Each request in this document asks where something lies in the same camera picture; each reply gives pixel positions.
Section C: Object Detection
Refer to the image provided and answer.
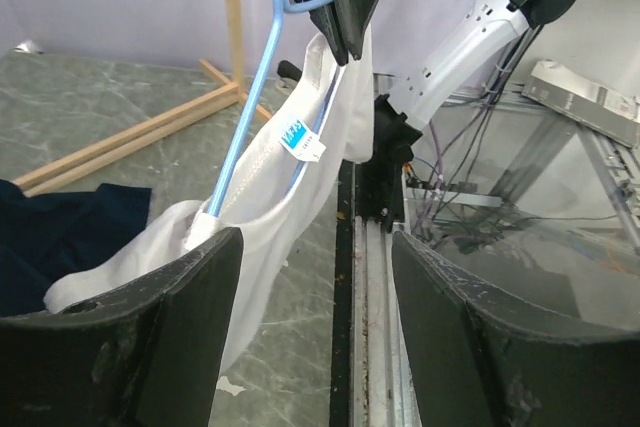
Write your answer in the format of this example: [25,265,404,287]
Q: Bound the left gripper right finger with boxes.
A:
[391,232,639,426]

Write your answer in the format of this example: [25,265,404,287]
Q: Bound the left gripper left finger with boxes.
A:
[1,228,243,426]

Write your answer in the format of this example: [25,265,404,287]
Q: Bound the navy blue t shirt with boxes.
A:
[1,180,152,317]

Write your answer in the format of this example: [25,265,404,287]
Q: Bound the white t shirt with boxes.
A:
[43,34,374,371]

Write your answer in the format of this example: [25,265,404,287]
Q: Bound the light blue wire hanger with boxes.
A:
[207,0,346,221]

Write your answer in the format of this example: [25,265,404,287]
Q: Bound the light wooden clothes rack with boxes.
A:
[9,0,274,198]

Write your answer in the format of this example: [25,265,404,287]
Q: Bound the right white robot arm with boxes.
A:
[303,0,576,225]

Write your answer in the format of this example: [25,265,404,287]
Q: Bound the aluminium mounting rail frame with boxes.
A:
[329,87,639,426]

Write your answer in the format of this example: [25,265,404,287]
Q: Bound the grey cardboard box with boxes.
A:
[522,60,639,148]

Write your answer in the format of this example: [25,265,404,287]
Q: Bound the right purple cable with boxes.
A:
[419,121,456,228]

